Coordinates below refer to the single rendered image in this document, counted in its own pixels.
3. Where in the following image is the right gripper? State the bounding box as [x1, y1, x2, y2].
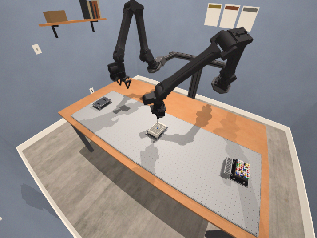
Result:
[116, 70, 131, 89]

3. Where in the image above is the cream grid rack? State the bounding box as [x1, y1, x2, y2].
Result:
[148, 122, 166, 137]

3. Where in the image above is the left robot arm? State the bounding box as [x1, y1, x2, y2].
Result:
[142, 27, 253, 118]

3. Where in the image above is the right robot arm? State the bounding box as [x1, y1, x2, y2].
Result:
[107, 0, 160, 82]

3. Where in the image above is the black vial rack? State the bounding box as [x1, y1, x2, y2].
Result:
[232, 159, 248, 184]

